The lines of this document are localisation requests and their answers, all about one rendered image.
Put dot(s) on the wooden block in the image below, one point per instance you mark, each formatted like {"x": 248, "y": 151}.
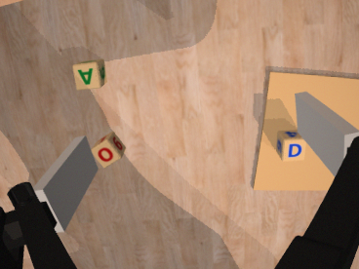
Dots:
{"x": 108, "y": 149}
{"x": 290, "y": 146}
{"x": 89, "y": 74}

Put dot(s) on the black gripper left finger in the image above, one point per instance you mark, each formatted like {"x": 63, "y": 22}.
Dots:
{"x": 46, "y": 209}

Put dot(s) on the orange flat mat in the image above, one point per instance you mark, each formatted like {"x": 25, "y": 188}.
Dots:
{"x": 338, "y": 93}

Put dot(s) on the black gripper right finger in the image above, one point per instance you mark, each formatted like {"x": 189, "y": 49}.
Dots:
{"x": 332, "y": 237}

